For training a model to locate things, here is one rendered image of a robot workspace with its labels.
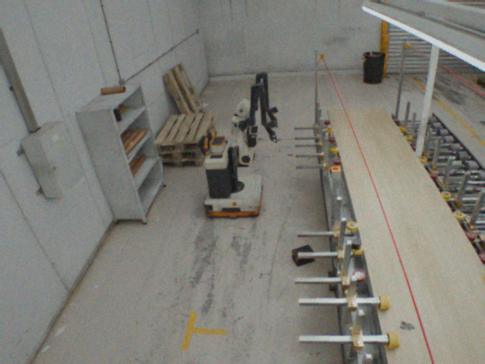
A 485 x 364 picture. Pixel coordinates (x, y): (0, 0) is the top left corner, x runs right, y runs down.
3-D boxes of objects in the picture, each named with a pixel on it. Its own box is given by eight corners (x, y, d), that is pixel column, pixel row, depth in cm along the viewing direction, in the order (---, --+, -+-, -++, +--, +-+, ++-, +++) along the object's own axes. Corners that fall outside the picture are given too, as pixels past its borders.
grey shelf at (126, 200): (115, 224, 433) (74, 112, 348) (139, 185, 507) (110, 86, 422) (145, 224, 426) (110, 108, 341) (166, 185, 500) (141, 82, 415)
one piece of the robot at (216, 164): (210, 207, 415) (199, 146, 369) (217, 182, 460) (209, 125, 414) (237, 206, 410) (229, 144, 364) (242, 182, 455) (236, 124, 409)
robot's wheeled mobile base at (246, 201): (205, 217, 420) (202, 201, 406) (214, 189, 472) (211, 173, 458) (260, 217, 410) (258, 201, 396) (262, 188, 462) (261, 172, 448)
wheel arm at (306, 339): (299, 344, 173) (299, 340, 171) (299, 338, 176) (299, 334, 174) (394, 344, 165) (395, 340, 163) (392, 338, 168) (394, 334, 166)
